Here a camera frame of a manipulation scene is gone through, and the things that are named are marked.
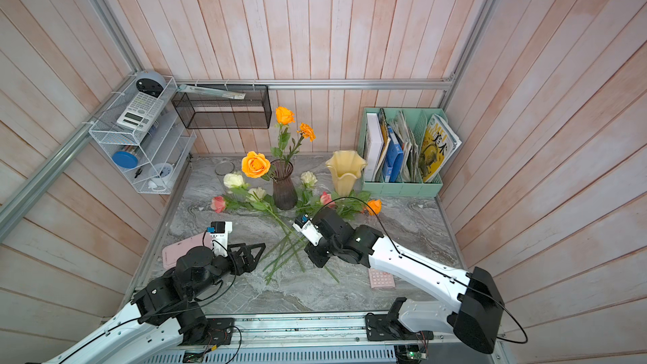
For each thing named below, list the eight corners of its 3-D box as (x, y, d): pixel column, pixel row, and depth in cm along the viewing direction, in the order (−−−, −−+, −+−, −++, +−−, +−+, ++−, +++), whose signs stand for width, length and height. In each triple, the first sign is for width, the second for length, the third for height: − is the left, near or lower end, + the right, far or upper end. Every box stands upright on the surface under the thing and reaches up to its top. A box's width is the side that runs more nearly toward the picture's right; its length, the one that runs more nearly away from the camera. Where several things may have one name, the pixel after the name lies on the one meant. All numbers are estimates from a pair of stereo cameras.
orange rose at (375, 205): (368, 215, 99) (369, 210, 96) (366, 204, 102) (367, 199, 99) (381, 215, 99) (383, 210, 96) (379, 204, 102) (381, 199, 99)
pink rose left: (213, 213, 102) (209, 206, 98) (217, 203, 105) (212, 195, 101) (246, 213, 102) (243, 206, 98) (248, 203, 105) (245, 195, 101)
